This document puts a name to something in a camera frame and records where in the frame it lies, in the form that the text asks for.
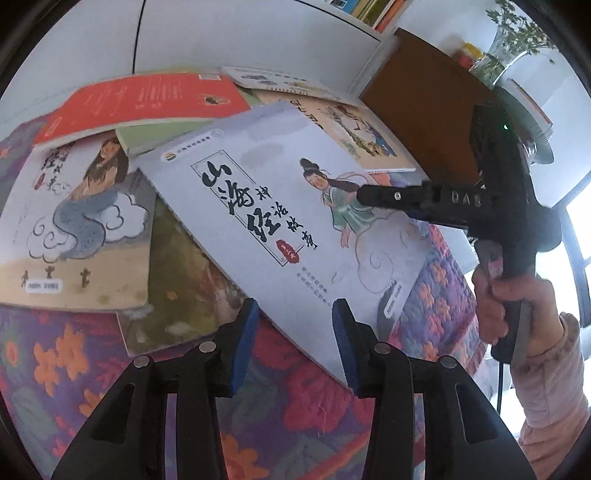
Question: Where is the grey book with flying lady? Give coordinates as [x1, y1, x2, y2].
[134, 102, 432, 386]

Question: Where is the brown wooden cabinet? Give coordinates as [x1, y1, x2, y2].
[360, 28, 583, 217]

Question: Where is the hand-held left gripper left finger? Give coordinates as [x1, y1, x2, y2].
[51, 298, 260, 480]

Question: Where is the red book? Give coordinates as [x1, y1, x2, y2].
[32, 71, 252, 151]

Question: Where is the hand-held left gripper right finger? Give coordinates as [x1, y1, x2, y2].
[332, 298, 539, 480]

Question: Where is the dark round tray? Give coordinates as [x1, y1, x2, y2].
[492, 78, 555, 165]

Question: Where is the glass vase with green plant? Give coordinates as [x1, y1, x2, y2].
[468, 0, 559, 88]

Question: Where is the person's right hand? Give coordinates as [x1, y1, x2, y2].
[471, 265, 566, 361]

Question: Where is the beige book with tree scene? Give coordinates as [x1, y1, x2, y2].
[252, 90, 416, 174]

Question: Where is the white bookshelf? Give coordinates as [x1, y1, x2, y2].
[46, 0, 411, 93]

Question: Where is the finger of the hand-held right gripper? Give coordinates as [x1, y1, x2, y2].
[402, 208, 472, 232]
[355, 184, 437, 217]

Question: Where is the white book with yellow-robed figure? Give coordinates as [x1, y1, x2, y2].
[221, 65, 363, 106]

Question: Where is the green book with landscape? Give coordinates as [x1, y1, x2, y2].
[115, 88, 264, 158]

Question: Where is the olive brown book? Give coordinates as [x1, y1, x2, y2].
[115, 196, 247, 356]

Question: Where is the beige book with mermaid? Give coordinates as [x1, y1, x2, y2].
[0, 131, 158, 312]

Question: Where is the person's right forearm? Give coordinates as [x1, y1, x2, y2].
[510, 311, 591, 480]

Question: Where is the row of thin white blue books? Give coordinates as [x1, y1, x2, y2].
[323, 0, 411, 34]

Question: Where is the yellow red container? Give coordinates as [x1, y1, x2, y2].
[455, 41, 486, 71]

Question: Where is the purple floral mat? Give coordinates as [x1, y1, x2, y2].
[0, 115, 490, 480]

